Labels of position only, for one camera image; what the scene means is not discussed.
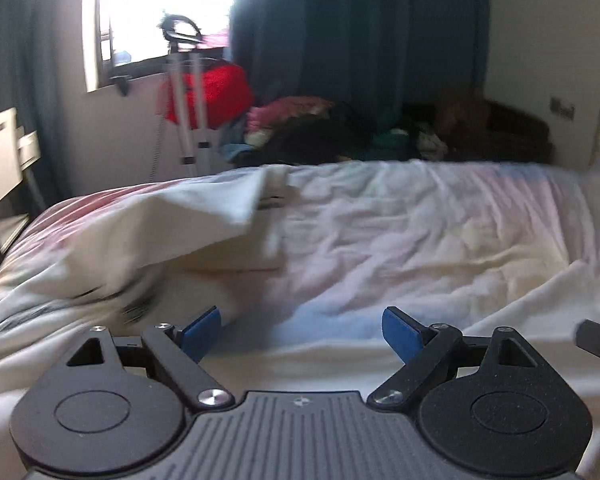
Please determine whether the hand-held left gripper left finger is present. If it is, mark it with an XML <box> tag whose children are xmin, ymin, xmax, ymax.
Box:
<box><xmin>65</xmin><ymin>306</ymin><xmax>234</xmax><ymax>409</ymax></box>

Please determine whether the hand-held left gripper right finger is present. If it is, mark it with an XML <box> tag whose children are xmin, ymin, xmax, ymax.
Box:
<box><xmin>369</xmin><ymin>306</ymin><xmax>542</xmax><ymax>408</ymax></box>

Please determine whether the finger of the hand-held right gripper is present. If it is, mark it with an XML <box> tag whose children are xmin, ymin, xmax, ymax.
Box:
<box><xmin>574</xmin><ymin>319</ymin><xmax>600</xmax><ymax>367</ymax></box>

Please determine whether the bed with light sheet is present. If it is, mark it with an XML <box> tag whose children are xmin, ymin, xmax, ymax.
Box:
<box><xmin>0</xmin><ymin>166</ymin><xmax>600</xmax><ymax>480</ymax></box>

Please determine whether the pile of mixed clothes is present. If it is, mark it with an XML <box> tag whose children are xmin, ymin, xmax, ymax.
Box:
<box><xmin>220</xmin><ymin>95</ymin><xmax>451</xmax><ymax>167</ymax></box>

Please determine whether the bed with pastel sheet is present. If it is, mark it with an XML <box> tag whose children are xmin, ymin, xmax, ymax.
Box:
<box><xmin>0</xmin><ymin>159</ymin><xmax>600</xmax><ymax>361</ymax></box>

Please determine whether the brown blanket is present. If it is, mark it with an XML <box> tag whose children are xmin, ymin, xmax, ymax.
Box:
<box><xmin>405</xmin><ymin>85</ymin><xmax>556</xmax><ymax>163</ymax></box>

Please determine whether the red cloth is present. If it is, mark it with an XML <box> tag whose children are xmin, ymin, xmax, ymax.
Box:
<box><xmin>162</xmin><ymin>62</ymin><xmax>255</xmax><ymax>126</ymax></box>

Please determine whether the white garment steamer stand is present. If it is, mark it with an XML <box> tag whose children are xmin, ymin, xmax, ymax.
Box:
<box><xmin>152</xmin><ymin>10</ymin><xmax>218</xmax><ymax>178</ymax></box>

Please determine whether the white chair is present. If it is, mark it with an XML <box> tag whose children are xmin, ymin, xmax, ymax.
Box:
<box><xmin>0</xmin><ymin>107</ymin><xmax>43</xmax><ymax>263</ymax></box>

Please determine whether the dark blue curtain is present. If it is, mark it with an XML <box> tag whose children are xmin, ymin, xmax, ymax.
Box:
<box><xmin>229</xmin><ymin>0</ymin><xmax>492</xmax><ymax>111</ymax></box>
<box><xmin>0</xmin><ymin>0</ymin><xmax>101</xmax><ymax>211</ymax></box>

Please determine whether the window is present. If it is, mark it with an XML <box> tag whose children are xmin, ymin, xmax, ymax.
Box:
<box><xmin>82</xmin><ymin>0</ymin><xmax>243</xmax><ymax>93</ymax></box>

